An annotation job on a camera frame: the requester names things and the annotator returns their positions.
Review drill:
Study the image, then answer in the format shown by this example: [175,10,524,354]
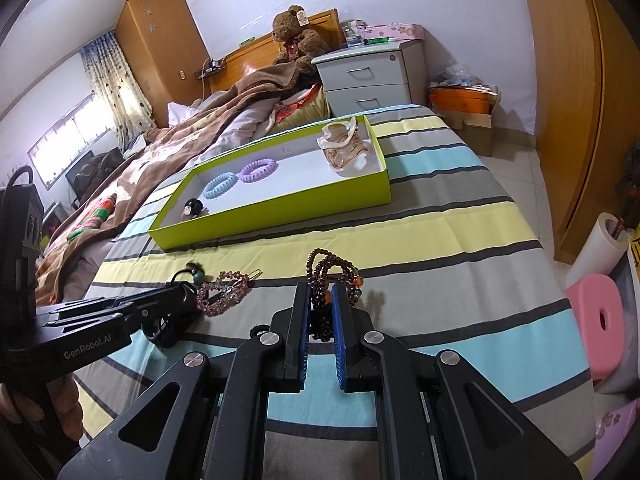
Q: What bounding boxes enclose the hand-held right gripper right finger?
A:
[331,281,571,480]

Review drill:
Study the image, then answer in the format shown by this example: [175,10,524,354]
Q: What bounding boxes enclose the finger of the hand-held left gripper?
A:
[112,284,198,311]
[117,305,193,333]

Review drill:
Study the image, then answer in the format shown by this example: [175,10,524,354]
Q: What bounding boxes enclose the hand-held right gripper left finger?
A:
[57,282,308,480]

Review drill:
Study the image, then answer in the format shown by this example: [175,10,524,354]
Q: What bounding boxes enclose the rhinestone hair clip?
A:
[195,269,263,317]

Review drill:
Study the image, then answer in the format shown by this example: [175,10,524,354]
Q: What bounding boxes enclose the dark bead bracelet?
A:
[306,247,363,343]

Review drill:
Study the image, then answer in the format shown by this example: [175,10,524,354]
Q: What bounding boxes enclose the blue spiral hair tie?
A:
[202,172,237,200]

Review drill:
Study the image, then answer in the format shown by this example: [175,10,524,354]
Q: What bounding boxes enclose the green cardboard box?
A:
[147,114,392,251]

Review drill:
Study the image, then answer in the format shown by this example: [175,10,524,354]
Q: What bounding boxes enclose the purple spiral hair tie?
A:
[237,158,277,183]

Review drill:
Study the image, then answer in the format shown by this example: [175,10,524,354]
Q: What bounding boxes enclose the clear plastic hair claw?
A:
[316,116,373,177]

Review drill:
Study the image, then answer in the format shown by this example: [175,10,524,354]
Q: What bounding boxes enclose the person's left hand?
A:
[0,370,83,443]

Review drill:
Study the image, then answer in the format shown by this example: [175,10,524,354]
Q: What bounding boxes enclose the striped bed sheet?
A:
[75,102,596,480]

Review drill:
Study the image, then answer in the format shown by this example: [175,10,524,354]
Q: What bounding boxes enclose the brown blanket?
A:
[35,62,321,306]

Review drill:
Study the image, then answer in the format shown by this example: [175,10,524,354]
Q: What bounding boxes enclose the dark cloth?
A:
[65,149,126,201]

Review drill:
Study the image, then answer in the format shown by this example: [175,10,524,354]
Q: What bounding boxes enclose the white floral quilt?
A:
[165,100,281,161]

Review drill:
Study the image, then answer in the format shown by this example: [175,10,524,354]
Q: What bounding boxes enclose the window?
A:
[27,91,118,191]

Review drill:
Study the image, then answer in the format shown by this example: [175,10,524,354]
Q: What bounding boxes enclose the dotted curtain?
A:
[80,30,153,148]

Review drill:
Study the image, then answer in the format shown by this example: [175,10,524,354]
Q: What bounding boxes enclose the yellow red pillow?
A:
[272,85,331,123]

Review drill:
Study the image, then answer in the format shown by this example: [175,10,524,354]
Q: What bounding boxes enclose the tall wooden wardrobe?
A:
[116,0,211,128]

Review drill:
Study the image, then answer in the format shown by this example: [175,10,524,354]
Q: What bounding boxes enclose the wooden headboard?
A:
[197,8,346,93]

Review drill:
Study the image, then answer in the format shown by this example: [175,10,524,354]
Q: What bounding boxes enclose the grey nightstand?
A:
[311,39,428,116]

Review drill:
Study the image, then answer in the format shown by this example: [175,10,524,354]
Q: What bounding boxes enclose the pink plastic stool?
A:
[564,274,640,393]

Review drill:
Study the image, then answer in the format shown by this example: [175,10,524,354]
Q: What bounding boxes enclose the orange box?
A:
[430,85,493,116]

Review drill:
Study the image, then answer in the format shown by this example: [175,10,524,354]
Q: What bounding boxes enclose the white paper roll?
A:
[570,212,628,286]

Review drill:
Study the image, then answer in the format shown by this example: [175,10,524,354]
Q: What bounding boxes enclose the brown teddy bear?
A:
[271,5,332,78]

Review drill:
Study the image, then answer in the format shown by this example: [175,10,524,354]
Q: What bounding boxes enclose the clear plastic bag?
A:
[435,62,481,88]

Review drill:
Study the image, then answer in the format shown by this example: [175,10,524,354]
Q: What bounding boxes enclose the pink floral box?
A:
[367,23,426,43]

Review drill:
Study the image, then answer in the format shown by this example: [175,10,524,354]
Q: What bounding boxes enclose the wooden closet doors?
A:
[515,0,640,266]

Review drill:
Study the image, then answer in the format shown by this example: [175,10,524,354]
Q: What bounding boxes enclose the black hair tie green beads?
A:
[170,261,206,286]

